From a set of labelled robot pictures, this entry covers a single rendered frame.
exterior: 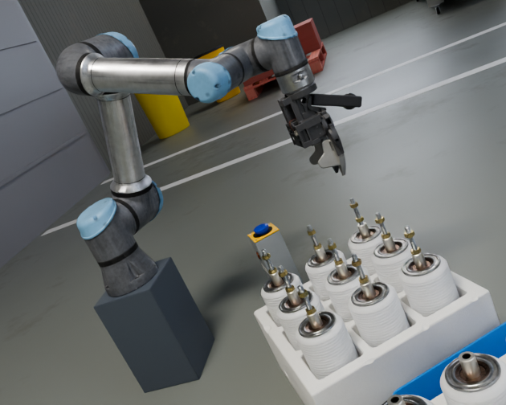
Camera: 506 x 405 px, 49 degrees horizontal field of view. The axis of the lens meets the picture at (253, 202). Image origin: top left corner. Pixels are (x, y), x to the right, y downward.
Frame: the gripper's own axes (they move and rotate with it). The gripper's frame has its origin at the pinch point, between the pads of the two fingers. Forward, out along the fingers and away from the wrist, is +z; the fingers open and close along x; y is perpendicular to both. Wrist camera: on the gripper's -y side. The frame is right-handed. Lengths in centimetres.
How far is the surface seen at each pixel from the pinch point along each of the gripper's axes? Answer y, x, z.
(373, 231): -1.3, 0.8, 17.6
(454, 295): -2.4, 27.6, 24.4
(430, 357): 8.0, 31.3, 30.9
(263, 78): -109, -464, 27
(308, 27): -186, -493, 2
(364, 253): 3.7, 3.5, 19.9
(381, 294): 10.4, 26.1, 17.4
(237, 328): 37, -38, 43
